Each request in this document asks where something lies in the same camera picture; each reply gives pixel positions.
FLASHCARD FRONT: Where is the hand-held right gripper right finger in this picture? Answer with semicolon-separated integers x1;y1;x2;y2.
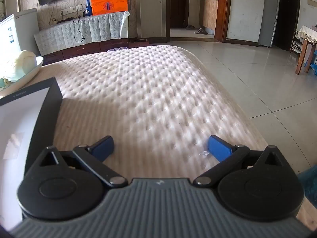
193;135;293;188

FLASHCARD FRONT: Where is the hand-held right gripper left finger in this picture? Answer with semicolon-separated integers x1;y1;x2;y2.
25;135;128;188

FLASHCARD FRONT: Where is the grey cardboard box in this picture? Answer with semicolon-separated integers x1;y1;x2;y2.
0;77;63;231

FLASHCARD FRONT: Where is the beige quilted bed cover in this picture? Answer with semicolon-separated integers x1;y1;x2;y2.
0;45;271;228

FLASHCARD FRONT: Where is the teal plastic object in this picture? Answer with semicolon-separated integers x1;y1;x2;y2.
297;164;317;209

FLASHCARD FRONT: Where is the dark wooden television cabinet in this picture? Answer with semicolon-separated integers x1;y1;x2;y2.
41;38;129;64

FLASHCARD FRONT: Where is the white oval plate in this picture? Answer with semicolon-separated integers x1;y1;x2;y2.
0;56;44;90

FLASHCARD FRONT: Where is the pale patterned cabinet cover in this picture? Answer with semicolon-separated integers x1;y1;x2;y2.
33;11;130;56

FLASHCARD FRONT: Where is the napa cabbage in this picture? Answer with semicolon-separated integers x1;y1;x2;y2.
0;50;37;83

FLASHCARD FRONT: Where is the wooden table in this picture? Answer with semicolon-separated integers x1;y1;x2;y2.
295;25;317;75

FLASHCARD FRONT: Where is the blue plastic stool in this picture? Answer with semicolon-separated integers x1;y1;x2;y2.
304;50;317;76

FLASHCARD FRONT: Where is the metal shoe rack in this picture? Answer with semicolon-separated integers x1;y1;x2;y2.
292;30;301;54

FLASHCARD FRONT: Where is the black power strip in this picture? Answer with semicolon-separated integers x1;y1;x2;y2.
56;17;75;25

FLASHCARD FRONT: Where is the wooden kitchen cabinet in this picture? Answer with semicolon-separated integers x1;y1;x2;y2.
199;0;219;34

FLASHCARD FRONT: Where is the blue glass bottle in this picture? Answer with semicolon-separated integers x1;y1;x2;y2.
83;0;93;17

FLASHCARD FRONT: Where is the white chest freezer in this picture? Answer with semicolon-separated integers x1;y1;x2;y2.
0;8;40;62

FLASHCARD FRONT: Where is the silver refrigerator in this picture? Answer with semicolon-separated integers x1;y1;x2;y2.
258;0;281;47

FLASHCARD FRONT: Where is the lace tablecloth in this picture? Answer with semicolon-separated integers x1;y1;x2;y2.
297;25;317;45

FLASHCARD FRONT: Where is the dark wooden door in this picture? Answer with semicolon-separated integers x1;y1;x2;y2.
170;0;190;28

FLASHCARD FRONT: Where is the black hanging cable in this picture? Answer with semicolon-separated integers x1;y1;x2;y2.
74;17;86;43

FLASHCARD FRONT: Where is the wooden door frame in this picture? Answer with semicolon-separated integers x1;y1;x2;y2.
214;0;232;42

